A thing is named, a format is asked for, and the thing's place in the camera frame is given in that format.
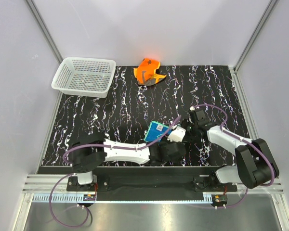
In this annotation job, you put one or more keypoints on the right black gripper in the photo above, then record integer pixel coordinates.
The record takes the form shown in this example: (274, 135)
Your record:
(189, 138)

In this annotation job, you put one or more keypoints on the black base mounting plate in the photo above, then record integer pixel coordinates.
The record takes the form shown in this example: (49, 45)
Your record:
(201, 175)

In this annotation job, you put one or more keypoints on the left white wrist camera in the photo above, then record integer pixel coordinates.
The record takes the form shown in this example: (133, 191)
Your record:
(177, 134)

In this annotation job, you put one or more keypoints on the yellow blue crocodile towel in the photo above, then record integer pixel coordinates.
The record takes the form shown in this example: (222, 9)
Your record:
(155, 131)

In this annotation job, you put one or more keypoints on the left small connector board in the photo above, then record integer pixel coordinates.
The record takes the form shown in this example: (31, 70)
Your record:
(89, 197)

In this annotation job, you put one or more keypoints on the small connector board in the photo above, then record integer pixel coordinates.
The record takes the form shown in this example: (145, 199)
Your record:
(89, 197)
(220, 198)

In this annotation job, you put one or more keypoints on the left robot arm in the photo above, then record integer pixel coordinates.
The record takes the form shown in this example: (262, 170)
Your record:
(84, 158)

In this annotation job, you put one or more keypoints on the white perforated plastic basket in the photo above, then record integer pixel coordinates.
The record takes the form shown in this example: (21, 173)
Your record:
(89, 77)

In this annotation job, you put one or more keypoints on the right small connector board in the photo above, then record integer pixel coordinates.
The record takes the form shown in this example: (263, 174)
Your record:
(220, 198)

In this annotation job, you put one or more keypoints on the orange grey towel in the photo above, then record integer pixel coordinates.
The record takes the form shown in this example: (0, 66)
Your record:
(147, 73)

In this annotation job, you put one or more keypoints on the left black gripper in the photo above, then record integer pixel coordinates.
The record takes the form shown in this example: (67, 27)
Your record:
(164, 141)

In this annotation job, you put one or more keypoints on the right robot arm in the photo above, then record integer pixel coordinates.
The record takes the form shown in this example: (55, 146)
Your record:
(255, 165)

